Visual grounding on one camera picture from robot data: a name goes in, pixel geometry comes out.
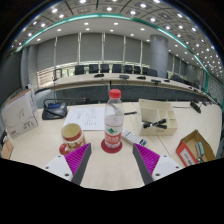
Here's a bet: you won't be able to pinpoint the open cardboard box red label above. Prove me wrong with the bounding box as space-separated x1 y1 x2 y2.
175 129 217 168

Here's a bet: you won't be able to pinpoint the round ceiling lights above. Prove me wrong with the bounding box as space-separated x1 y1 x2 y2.
13 0 224 78

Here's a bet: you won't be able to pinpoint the row of black office chairs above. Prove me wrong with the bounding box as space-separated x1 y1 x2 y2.
73 63 159 78

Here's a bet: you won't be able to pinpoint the white printed paper sheet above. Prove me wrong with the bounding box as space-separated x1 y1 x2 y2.
62 105 107 132

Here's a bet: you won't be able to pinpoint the white rectangular remote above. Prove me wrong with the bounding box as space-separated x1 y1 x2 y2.
121 129 148 148

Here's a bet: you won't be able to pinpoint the clear red-capped water bottle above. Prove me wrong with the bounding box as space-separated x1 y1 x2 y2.
103 88 125 150

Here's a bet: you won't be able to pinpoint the red and cream mug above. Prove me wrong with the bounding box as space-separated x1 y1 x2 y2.
58 122 87 156

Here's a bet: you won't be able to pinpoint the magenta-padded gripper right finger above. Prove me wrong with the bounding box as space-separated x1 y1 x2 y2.
132 143 183 185

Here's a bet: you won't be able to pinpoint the small teal tool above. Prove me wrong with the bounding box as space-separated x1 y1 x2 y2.
194 141 205 163

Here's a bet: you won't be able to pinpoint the flat brown cardboard piece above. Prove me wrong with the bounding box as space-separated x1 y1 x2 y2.
0 133 15 160

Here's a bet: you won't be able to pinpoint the long curved conference desk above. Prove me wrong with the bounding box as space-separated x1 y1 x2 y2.
49 72 214 104

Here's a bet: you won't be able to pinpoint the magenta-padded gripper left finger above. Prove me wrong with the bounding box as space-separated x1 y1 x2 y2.
42 142 93 186

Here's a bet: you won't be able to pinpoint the black desk phone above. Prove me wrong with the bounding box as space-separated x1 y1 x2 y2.
41 101 69 121

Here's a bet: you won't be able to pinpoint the black tool in tray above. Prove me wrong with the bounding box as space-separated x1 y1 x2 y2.
142 118 168 130

